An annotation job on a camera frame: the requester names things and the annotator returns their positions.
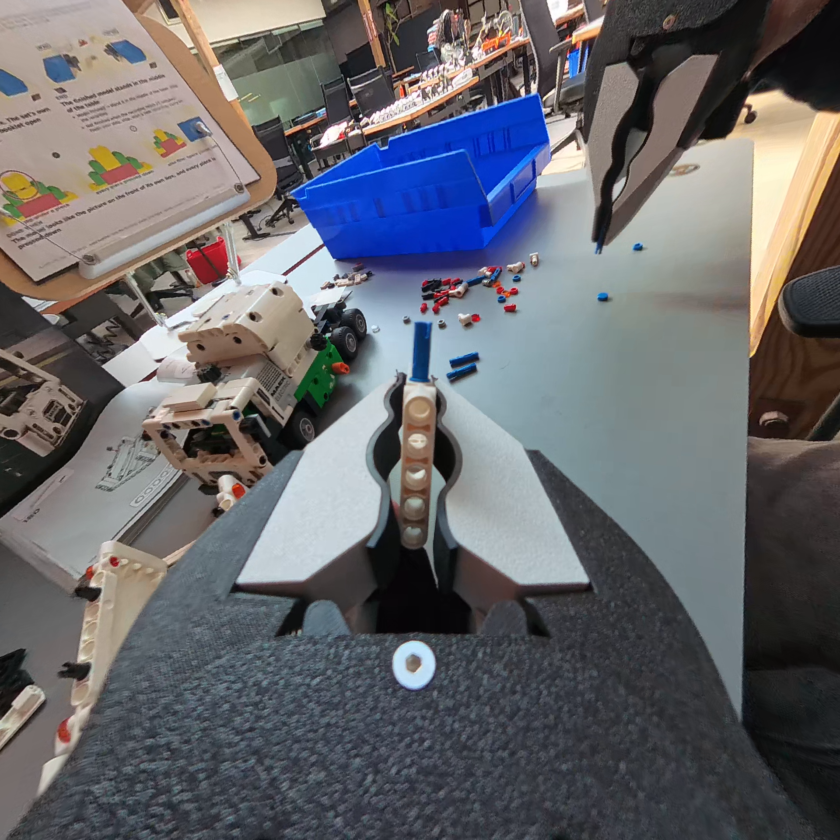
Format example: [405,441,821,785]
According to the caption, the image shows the black chair armrest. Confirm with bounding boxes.
[780,268,840,339]

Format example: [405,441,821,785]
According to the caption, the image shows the white green lego truck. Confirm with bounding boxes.
[141,281,370,513]

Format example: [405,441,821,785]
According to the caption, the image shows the cluttered workbench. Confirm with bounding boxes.
[285,36,532,142]

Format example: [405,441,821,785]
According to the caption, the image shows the white lego panel assembly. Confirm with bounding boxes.
[38,541,168,798]

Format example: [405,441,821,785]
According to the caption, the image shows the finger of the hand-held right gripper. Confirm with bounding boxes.
[602,54,721,247]
[592,118,647,231]

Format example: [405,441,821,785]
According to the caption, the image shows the person's right forearm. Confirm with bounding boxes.
[705,0,840,142]

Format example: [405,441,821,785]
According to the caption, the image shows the black lego box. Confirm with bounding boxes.
[0,282,126,519]

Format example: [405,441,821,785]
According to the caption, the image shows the white lego beam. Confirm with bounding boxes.
[399,382,437,549]

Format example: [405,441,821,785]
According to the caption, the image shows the red toolbox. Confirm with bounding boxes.
[185,238,232,284]

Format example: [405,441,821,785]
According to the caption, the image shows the cluster of dark lego pieces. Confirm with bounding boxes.
[320,262,375,290]

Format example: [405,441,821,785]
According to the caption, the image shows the blue plastic bin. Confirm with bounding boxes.
[290,93,552,260]

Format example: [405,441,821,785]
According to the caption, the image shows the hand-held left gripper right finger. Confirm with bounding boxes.
[430,377,592,634]

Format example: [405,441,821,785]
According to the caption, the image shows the lego instruction booklet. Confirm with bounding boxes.
[0,377,191,592]

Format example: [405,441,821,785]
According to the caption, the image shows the pile of small lego pieces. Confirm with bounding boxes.
[400,251,542,329]

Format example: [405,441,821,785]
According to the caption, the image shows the laminated instruction sheet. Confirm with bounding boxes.
[0,0,261,283]

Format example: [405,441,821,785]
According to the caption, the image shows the wooden post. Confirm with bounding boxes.
[748,112,840,439]

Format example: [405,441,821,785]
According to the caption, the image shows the small white lego piece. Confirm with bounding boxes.
[0,684,47,750]

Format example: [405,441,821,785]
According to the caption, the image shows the black office chair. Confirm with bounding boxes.
[521,0,592,119]
[346,66,396,122]
[252,117,306,227]

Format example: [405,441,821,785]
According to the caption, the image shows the instruction sheet on clipboard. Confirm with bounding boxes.
[0,0,280,304]

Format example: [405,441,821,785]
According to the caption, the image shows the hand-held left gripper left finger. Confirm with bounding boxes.
[235,374,404,634]

